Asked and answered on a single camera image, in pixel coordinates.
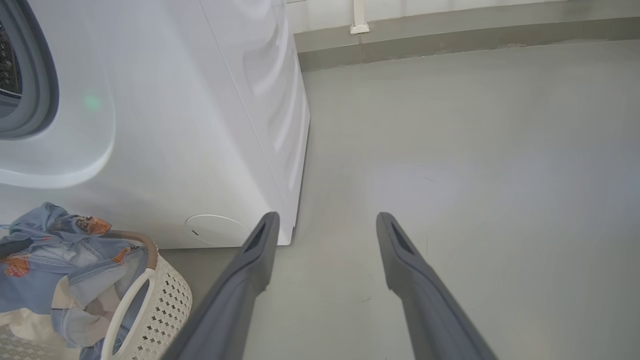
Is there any white wall conduit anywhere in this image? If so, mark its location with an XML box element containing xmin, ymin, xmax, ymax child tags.
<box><xmin>349</xmin><ymin>0</ymin><xmax>370</xmax><ymax>35</ymax></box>

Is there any round white filter cover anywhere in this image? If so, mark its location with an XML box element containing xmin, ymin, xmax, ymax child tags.
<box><xmin>185</xmin><ymin>214</ymin><xmax>252</xmax><ymax>247</ymax></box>

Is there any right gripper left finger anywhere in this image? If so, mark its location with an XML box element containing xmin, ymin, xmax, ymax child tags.
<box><xmin>160</xmin><ymin>211</ymin><xmax>281</xmax><ymax>360</ymax></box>

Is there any cream perforated laundry basket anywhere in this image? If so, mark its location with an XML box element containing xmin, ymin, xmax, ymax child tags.
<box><xmin>0</xmin><ymin>230</ymin><xmax>193</xmax><ymax>360</ymax></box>

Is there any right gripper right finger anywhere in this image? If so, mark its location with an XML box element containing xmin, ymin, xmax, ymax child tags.
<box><xmin>376</xmin><ymin>212</ymin><xmax>498</xmax><ymax>360</ymax></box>

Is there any white front-load washing machine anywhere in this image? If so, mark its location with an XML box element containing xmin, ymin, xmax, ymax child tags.
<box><xmin>0</xmin><ymin>0</ymin><xmax>311</xmax><ymax>249</ymax></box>

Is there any blue patterned denim garment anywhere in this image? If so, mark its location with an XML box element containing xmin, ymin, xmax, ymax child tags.
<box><xmin>0</xmin><ymin>202</ymin><xmax>151</xmax><ymax>360</ymax></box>

